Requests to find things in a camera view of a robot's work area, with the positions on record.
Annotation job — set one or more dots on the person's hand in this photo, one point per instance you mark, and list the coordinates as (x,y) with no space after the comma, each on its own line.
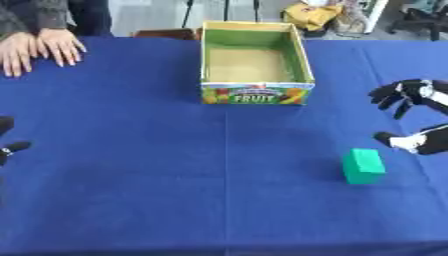
(60,45)
(16,53)

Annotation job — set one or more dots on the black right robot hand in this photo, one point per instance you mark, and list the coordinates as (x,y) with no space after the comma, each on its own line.
(434,140)

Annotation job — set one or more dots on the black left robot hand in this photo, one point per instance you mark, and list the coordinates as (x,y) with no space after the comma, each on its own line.
(4,124)

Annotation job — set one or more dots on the cardboard box with green inside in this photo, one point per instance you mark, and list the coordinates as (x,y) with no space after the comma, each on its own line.
(255,63)

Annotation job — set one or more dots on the person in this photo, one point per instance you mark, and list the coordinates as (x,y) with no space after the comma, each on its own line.
(41,15)

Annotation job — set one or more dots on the green rectangular block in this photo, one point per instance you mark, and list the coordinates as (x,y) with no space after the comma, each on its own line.
(363,166)

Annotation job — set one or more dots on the brown wooden chair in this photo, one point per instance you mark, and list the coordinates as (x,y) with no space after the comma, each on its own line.
(166,33)

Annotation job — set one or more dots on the black chair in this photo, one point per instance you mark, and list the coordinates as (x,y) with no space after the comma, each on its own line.
(421,18)

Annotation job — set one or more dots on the black tripod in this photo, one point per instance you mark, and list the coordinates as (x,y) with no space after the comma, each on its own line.
(221,11)

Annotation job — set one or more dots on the yellow bag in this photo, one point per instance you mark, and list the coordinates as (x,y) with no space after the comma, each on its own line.
(311,15)

